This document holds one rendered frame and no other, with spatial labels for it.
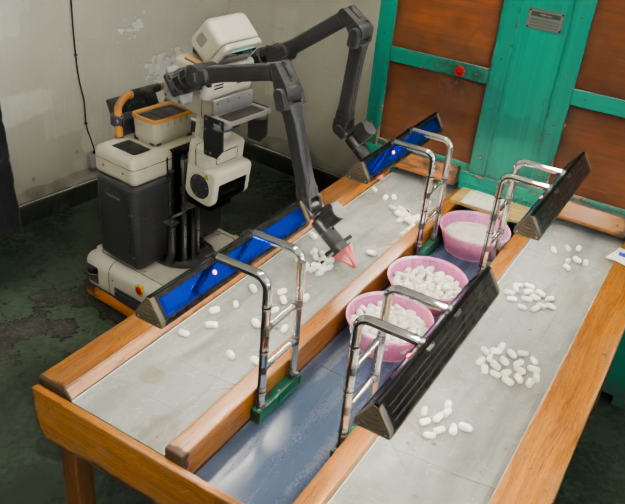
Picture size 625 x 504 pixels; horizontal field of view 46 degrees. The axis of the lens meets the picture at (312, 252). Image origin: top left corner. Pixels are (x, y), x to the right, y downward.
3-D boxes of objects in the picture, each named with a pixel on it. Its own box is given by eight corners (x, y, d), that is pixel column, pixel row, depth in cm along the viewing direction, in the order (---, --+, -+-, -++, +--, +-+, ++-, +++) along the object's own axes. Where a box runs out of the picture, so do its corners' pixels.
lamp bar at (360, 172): (346, 178, 236) (348, 157, 232) (424, 126, 283) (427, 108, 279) (367, 185, 233) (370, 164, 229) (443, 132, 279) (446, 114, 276)
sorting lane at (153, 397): (71, 407, 182) (71, 401, 181) (391, 176, 318) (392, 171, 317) (163, 461, 169) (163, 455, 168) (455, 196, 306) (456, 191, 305)
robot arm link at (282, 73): (301, 55, 231) (280, 60, 224) (306, 98, 235) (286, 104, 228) (203, 61, 258) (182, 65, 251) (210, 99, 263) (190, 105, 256)
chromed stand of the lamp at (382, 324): (328, 461, 179) (348, 314, 157) (366, 415, 194) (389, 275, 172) (397, 497, 171) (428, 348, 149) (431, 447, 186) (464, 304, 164)
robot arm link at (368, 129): (344, 121, 287) (332, 128, 281) (361, 105, 279) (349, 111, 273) (362, 145, 287) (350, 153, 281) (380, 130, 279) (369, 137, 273)
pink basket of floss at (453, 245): (449, 268, 264) (454, 245, 259) (426, 232, 286) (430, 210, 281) (517, 266, 269) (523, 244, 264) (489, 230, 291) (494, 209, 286)
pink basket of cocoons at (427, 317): (326, 346, 219) (329, 320, 214) (367, 305, 239) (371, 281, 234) (406, 381, 208) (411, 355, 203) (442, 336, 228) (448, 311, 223)
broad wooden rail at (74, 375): (44, 428, 194) (37, 374, 184) (363, 196, 330) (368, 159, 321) (76, 447, 189) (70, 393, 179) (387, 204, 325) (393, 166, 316)
